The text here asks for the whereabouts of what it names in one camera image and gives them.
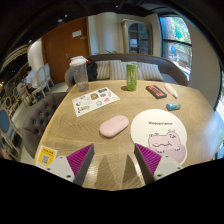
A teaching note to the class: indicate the small green white pack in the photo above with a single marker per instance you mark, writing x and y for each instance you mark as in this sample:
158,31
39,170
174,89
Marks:
173,106

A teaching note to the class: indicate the round white hippo mouse pad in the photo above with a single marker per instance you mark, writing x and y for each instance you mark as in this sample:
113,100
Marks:
156,125

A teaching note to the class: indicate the white sticker sheet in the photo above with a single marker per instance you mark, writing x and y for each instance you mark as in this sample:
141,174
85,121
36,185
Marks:
95,101

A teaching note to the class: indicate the white tube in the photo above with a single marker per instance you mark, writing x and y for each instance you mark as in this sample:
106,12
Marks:
171,90

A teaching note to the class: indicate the green drink can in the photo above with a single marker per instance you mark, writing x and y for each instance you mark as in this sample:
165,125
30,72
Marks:
132,77

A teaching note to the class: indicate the black and orange flat box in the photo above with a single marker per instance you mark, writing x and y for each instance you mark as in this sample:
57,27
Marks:
156,91

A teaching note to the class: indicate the grey curved sofa bench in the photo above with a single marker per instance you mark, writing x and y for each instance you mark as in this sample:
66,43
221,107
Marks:
170,70

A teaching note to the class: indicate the black backpack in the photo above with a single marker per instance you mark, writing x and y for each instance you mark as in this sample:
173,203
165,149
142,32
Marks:
92,70

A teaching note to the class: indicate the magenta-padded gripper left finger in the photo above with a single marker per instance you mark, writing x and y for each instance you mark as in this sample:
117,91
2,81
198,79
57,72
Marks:
60,166

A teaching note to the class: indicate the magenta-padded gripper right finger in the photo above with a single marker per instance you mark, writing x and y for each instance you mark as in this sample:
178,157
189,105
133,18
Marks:
166,166

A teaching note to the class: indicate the brown wooden door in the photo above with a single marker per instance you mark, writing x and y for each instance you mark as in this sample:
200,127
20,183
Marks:
60,50

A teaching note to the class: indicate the group of white chairs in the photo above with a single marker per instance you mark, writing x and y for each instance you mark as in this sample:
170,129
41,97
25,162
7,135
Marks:
42,76

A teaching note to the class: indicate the yellow code sticker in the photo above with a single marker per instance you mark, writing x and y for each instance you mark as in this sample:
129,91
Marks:
45,157

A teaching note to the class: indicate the grey tufted chair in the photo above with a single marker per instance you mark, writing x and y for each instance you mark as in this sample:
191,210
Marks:
40,120

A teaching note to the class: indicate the dark framed window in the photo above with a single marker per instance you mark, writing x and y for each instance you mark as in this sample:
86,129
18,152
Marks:
176,43

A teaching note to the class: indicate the pink computer mouse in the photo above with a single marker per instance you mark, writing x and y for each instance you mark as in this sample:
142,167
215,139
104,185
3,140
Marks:
114,126

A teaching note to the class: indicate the glass door cabinet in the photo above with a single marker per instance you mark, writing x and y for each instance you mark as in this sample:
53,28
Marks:
137,36

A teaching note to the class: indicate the striped cushion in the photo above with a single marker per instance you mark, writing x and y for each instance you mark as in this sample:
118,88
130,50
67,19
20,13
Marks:
118,70
103,70
150,71

